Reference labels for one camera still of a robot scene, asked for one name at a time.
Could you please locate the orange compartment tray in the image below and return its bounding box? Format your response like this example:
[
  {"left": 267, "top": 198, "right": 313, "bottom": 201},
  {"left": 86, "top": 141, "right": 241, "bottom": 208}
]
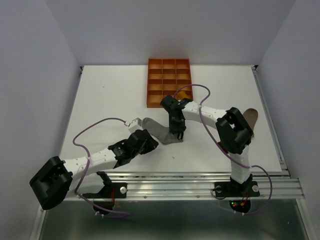
[{"left": 146, "top": 58, "right": 194, "bottom": 108}]

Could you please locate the mustard yellow sock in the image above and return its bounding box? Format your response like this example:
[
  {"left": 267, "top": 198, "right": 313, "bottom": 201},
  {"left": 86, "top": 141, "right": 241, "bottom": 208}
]
[{"left": 176, "top": 91, "right": 191, "bottom": 100}]

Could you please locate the grey striped sock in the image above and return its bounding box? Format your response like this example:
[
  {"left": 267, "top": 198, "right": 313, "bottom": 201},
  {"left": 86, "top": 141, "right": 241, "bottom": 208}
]
[{"left": 142, "top": 117, "right": 183, "bottom": 145}]

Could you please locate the aluminium rail frame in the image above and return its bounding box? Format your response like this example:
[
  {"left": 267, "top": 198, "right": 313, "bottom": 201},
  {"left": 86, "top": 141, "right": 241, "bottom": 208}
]
[{"left": 31, "top": 65, "right": 311, "bottom": 240}]

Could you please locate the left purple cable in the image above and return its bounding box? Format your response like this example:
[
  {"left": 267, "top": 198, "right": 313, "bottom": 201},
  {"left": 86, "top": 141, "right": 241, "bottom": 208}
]
[{"left": 72, "top": 117, "right": 131, "bottom": 218}]

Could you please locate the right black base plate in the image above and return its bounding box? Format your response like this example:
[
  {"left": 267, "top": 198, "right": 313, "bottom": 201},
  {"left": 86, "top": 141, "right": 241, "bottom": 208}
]
[{"left": 213, "top": 181, "right": 260, "bottom": 199}]

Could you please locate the taupe maroon-cuffed sock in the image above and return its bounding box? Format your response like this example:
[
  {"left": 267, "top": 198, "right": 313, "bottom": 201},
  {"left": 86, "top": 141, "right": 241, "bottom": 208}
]
[{"left": 217, "top": 108, "right": 259, "bottom": 153}]

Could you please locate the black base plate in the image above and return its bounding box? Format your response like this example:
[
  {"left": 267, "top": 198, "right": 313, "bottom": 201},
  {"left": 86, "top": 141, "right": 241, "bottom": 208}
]
[
  {"left": 213, "top": 181, "right": 260, "bottom": 199},
  {"left": 82, "top": 182, "right": 128, "bottom": 199}
]

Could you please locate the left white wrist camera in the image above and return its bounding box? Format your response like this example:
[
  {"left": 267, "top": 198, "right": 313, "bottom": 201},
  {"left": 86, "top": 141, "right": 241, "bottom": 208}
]
[{"left": 124, "top": 117, "right": 143, "bottom": 134}]

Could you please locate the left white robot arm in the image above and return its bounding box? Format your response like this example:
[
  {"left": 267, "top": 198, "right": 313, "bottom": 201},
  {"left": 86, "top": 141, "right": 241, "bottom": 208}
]
[{"left": 29, "top": 129, "right": 159, "bottom": 210}]

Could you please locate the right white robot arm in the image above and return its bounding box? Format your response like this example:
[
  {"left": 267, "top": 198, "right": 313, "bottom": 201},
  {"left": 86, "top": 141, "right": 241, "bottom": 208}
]
[{"left": 160, "top": 95, "right": 253, "bottom": 195}]

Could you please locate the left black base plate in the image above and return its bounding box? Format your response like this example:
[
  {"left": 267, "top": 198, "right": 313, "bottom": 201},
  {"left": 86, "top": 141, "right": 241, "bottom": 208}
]
[{"left": 82, "top": 182, "right": 128, "bottom": 199}]

